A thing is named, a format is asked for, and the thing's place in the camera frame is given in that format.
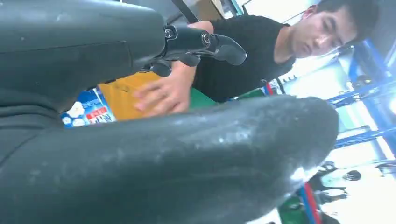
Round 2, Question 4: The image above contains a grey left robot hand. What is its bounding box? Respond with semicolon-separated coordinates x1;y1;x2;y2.
0;0;339;224

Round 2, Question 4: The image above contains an orange drink bottle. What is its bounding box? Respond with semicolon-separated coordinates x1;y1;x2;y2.
60;71;174;128

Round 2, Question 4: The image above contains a green table mat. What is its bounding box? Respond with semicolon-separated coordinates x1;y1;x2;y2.
189;87;267;109

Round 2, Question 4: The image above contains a person's hand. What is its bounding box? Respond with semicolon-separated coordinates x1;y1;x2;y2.
133;69;194;118

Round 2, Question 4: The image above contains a person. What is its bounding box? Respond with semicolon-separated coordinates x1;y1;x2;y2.
133;0;380;118

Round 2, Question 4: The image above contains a cardboard box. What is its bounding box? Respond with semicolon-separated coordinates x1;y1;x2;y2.
197;0;226;21

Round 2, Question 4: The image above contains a blue metal frame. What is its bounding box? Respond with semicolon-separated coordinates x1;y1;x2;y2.
326;39;396;150

